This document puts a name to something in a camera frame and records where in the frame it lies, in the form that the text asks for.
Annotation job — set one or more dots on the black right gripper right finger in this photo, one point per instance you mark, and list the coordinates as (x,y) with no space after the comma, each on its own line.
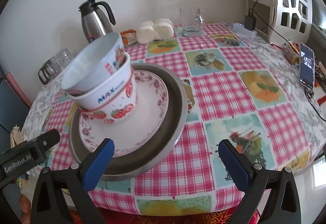
(283,204)

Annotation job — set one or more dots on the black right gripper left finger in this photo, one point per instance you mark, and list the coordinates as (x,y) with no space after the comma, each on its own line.
(49,205)

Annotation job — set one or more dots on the pale blue round bowl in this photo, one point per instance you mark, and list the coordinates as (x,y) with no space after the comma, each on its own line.
(94,64)

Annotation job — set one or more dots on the floral pink ceramic plate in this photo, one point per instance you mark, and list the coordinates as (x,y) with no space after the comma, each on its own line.
(134,131)

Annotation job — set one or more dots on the white square bowl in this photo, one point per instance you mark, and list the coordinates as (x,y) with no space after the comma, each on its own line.
(107,90)

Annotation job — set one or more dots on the crumpled beige paper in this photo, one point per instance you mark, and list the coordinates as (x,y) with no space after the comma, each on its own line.
(16,136)

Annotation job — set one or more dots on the clear drinking glass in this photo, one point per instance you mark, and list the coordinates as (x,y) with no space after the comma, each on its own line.
(62,59)

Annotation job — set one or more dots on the patchwork checkered tablecloth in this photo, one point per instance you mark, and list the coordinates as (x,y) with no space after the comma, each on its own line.
(238,88)

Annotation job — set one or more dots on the smartphone with lit screen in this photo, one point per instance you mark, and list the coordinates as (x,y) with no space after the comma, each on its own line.
(307,66)

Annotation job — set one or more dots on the colourful candy roll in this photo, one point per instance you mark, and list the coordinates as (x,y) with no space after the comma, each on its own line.
(290,54)

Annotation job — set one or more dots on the steel thermos jug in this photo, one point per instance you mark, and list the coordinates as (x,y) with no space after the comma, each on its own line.
(97,19)

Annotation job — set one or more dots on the orange snack packet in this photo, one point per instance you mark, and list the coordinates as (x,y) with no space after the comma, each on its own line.
(128,37)

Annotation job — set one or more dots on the white power strip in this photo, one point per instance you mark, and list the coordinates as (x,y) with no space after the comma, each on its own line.
(241,30)

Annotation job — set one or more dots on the black charger plug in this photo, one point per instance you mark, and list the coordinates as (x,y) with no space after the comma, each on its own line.
(250,21)

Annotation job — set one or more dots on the white lattice chair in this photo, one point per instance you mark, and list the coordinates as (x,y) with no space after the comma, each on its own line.
(287,2)

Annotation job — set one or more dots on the bag of white buns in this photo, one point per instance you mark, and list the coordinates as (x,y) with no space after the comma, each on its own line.
(153,30)

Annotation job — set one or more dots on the clear glass mug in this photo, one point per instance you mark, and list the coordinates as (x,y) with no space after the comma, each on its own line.
(192,22)

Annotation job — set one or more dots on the glass teapot black handle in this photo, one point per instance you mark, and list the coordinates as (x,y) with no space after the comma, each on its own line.
(48,72)

